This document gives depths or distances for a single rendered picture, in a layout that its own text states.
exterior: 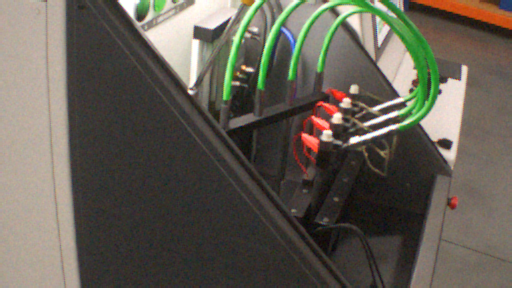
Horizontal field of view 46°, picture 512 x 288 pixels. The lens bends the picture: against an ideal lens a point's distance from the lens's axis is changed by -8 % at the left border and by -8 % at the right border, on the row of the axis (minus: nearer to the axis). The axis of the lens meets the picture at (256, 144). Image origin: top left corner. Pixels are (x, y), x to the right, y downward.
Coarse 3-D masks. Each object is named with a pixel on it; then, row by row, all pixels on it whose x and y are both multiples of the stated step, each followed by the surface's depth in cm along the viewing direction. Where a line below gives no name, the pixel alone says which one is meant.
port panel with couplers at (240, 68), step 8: (232, 0) 133; (232, 8) 135; (248, 8) 145; (240, 24) 142; (248, 32) 142; (256, 32) 145; (240, 48) 147; (240, 56) 148; (240, 64) 149; (240, 72) 151; (248, 72) 150; (232, 80) 143; (240, 80) 152; (232, 88) 148
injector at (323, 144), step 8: (320, 136) 119; (320, 144) 118; (328, 144) 117; (320, 152) 119; (328, 152) 118; (320, 160) 119; (328, 160) 119; (320, 168) 120; (328, 168) 120; (336, 168) 120; (320, 176) 121; (320, 184) 122; (320, 192) 123; (312, 200) 124; (320, 200) 124; (312, 208) 125; (312, 216) 126; (312, 224) 127
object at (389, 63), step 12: (348, 24) 144; (360, 24) 144; (372, 24) 156; (360, 36) 144; (372, 36) 156; (396, 36) 192; (372, 48) 156; (396, 48) 192; (384, 60) 172; (396, 60) 192; (384, 72) 172; (396, 72) 194
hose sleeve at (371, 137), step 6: (390, 126) 112; (396, 126) 112; (372, 132) 114; (378, 132) 113; (384, 132) 113; (390, 132) 112; (396, 132) 112; (360, 138) 115; (366, 138) 114; (372, 138) 114; (378, 138) 114; (384, 138) 113; (366, 144) 115
